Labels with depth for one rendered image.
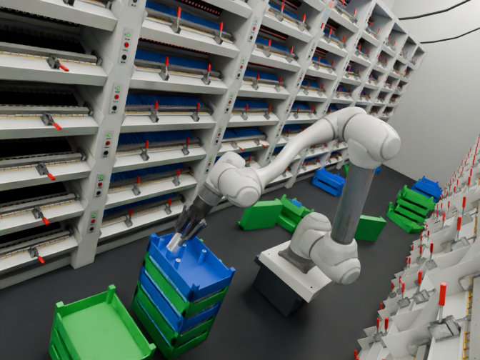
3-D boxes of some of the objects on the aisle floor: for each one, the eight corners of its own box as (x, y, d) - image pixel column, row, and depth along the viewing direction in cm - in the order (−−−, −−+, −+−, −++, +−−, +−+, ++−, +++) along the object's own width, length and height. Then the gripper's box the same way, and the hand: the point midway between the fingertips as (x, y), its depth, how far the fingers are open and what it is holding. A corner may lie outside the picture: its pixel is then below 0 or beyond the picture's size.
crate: (290, 205, 294) (295, 197, 293) (309, 218, 285) (314, 210, 284) (278, 202, 267) (283, 193, 266) (299, 216, 258) (305, 207, 257)
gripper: (223, 212, 129) (187, 263, 130) (200, 192, 137) (166, 239, 138) (212, 208, 123) (175, 261, 124) (188, 187, 131) (153, 237, 132)
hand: (176, 242), depth 131 cm, fingers closed, pressing on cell
